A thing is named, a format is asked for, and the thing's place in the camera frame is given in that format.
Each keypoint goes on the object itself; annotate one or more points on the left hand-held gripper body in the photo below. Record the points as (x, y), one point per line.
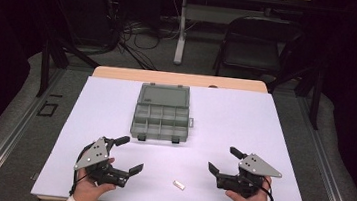
(95, 153)

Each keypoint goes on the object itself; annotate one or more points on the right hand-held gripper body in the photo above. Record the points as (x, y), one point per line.
(253, 168)

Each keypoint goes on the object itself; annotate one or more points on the small white block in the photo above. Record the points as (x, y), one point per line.
(178, 185)

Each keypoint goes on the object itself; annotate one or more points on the grey plastic organizer box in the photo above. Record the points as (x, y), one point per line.
(161, 114)

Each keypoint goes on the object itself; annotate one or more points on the person's left hand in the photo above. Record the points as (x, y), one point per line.
(88, 190)

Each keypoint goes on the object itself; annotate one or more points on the white table mat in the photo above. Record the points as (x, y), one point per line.
(230, 126)

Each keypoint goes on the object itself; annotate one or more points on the black metal stand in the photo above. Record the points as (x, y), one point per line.
(316, 95)
(45, 66)

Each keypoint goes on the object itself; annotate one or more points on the black folding chair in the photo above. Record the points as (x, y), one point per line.
(256, 45)

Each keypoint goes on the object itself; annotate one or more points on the white-legged desk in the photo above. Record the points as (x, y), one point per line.
(182, 30)

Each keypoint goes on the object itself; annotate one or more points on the metal floor rail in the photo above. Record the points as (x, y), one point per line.
(326, 169)
(11, 136)

